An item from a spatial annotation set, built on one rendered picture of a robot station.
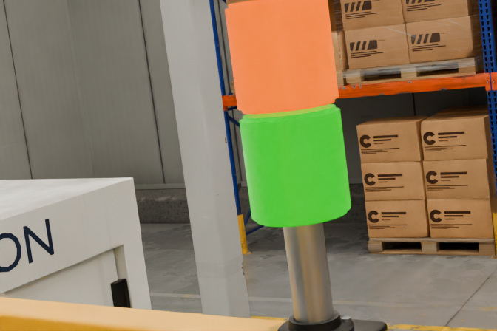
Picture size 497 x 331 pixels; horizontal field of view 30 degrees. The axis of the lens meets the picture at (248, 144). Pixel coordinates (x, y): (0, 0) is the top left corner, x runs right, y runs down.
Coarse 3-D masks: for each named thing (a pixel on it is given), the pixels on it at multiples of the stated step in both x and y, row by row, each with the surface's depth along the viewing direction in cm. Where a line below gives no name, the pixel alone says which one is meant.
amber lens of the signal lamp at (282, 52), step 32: (256, 0) 43; (288, 0) 43; (320, 0) 44; (256, 32) 43; (288, 32) 43; (320, 32) 44; (256, 64) 43; (288, 64) 43; (320, 64) 43; (256, 96) 44; (288, 96) 43; (320, 96) 44
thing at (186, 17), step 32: (160, 0) 300; (192, 0) 296; (192, 32) 296; (192, 64) 298; (192, 96) 300; (192, 128) 302; (224, 128) 308; (192, 160) 305; (224, 160) 308; (192, 192) 307; (224, 192) 307; (192, 224) 310; (224, 224) 306; (224, 256) 306; (224, 288) 307
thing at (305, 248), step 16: (320, 224) 46; (288, 240) 46; (304, 240) 45; (320, 240) 46; (288, 256) 46; (304, 256) 46; (320, 256) 46; (288, 272) 47; (304, 272) 46; (320, 272) 46; (304, 288) 46; (320, 288) 46; (304, 304) 46; (320, 304) 46; (304, 320) 46; (320, 320) 46
